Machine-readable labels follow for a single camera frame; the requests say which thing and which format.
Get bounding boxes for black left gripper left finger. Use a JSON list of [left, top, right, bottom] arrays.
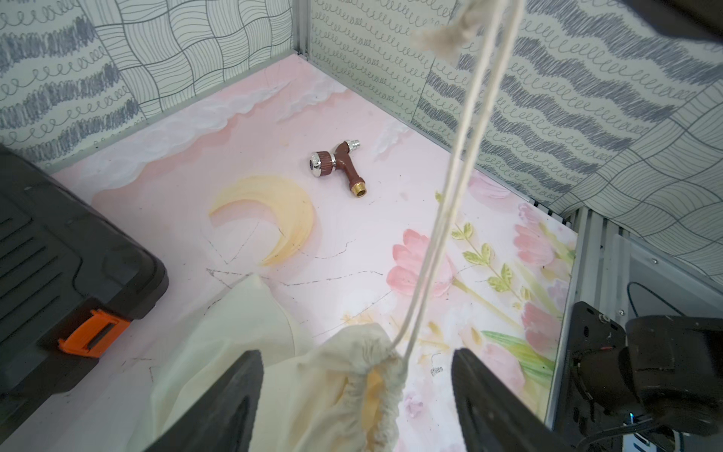
[[147, 350, 264, 452]]

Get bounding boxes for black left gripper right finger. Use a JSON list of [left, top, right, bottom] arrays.
[[451, 348, 570, 452]]

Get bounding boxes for cream cloth drawstring bag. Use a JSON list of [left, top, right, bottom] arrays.
[[128, 275, 407, 451]]

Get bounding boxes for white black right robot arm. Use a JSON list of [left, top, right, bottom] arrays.
[[557, 1, 722, 435]]

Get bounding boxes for black plastic tool case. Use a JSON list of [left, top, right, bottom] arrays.
[[1, 150, 169, 438]]

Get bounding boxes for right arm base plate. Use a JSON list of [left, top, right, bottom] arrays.
[[553, 301, 640, 450]]

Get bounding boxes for aluminium mounting rail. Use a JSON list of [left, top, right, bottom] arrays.
[[544, 205, 723, 452]]

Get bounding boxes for maroon brass hose nozzle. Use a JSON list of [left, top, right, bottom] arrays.
[[309, 139, 366, 198]]

